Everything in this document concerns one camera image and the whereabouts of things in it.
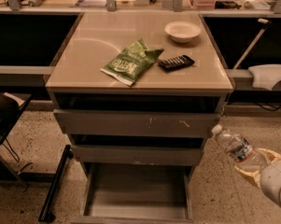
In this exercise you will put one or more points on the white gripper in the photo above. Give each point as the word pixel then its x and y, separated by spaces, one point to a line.
pixel 273 178

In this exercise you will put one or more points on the clear plastic water bottle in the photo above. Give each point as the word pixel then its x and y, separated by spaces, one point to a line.
pixel 244 155

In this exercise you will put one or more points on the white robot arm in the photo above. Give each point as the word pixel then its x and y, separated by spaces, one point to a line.
pixel 269 179

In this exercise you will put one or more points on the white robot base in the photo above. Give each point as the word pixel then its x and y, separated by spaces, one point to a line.
pixel 265 76

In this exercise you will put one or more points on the grey drawer cabinet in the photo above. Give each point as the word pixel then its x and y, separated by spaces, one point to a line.
pixel 78 83

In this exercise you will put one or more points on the bottom grey open drawer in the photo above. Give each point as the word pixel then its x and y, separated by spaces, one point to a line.
pixel 136 194

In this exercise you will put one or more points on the middle grey drawer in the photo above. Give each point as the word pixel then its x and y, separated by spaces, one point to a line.
pixel 138 155

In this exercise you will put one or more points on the top grey drawer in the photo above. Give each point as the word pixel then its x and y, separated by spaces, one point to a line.
pixel 131 123

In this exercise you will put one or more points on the black snack bar packet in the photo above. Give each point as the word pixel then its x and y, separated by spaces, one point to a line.
pixel 176 63

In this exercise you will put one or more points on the white ceramic bowl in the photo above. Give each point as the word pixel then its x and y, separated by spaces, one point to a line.
pixel 182 31

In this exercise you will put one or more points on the green chip bag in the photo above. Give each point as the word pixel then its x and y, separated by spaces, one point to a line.
pixel 132 62

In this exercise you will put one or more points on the black floor bar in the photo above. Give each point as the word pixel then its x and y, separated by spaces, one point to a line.
pixel 45 214

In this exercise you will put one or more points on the black chair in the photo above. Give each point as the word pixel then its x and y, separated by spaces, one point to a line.
pixel 12 106

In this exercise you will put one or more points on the white handled stick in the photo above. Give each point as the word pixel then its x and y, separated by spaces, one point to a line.
pixel 265 24

